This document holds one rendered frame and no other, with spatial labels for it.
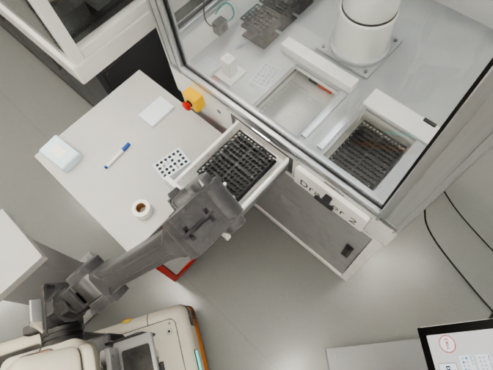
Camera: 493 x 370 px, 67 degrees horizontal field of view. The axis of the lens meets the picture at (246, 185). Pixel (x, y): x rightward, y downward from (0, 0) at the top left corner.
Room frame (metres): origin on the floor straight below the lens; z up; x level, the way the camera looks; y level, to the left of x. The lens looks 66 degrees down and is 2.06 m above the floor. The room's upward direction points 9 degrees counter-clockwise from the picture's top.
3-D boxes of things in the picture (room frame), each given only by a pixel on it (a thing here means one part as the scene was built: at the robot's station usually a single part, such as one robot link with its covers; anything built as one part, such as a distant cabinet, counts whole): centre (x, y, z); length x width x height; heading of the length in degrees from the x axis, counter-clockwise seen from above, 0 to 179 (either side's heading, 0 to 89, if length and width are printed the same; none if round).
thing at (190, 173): (0.61, 0.02, 0.86); 0.40 x 0.26 x 0.06; 129
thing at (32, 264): (0.45, 0.97, 0.38); 0.30 x 0.30 x 0.76; 39
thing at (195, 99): (0.93, 0.15, 0.88); 0.07 x 0.05 x 0.07; 39
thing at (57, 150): (0.84, 0.72, 0.78); 0.15 x 0.10 x 0.04; 44
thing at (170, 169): (0.71, 0.27, 0.78); 0.12 x 0.08 x 0.04; 119
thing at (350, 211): (0.44, -0.27, 0.87); 0.29 x 0.02 x 0.11; 39
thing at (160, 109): (0.98, 0.32, 0.77); 0.13 x 0.09 x 0.02; 129
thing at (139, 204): (0.54, 0.40, 0.78); 0.07 x 0.07 x 0.04
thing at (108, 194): (0.81, 0.42, 0.38); 0.62 x 0.58 x 0.76; 39
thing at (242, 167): (0.60, 0.02, 0.87); 0.22 x 0.18 x 0.06; 129
